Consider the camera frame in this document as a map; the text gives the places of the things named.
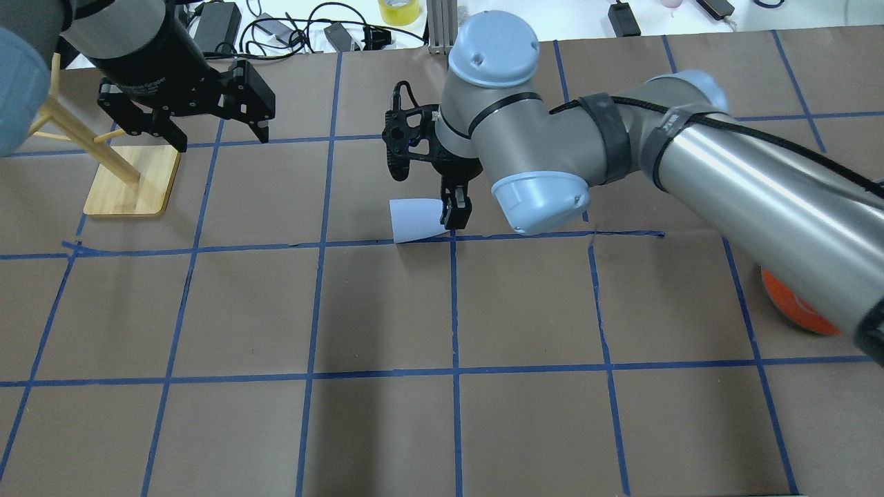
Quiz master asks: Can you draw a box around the yellow tape roll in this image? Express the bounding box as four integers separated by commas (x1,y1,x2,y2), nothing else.
378,0,421,26

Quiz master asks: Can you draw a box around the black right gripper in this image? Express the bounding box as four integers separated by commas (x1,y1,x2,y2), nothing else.
382,81,483,231

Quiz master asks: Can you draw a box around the light blue plastic cup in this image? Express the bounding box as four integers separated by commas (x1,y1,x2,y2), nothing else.
389,198,446,244

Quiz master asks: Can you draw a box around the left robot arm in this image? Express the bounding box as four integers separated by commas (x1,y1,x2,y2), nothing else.
1,1,276,155

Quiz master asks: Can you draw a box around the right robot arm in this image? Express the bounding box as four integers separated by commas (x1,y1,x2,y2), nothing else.
382,10,883,364

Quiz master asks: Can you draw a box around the orange can with grey lid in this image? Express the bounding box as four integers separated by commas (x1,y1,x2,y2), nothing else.
760,267,843,336

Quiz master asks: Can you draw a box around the wooden mug tree stand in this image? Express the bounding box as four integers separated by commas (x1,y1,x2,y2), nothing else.
28,53,181,217

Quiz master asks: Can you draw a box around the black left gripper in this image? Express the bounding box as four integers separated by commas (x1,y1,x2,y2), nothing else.
93,10,277,153

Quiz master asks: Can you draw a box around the black power brick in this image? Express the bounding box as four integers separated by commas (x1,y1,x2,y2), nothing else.
193,1,241,54

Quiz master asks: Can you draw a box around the black power adapter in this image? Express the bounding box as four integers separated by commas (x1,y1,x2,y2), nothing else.
607,1,642,37

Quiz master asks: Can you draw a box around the aluminium frame post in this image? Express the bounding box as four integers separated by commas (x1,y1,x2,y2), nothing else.
424,1,460,55

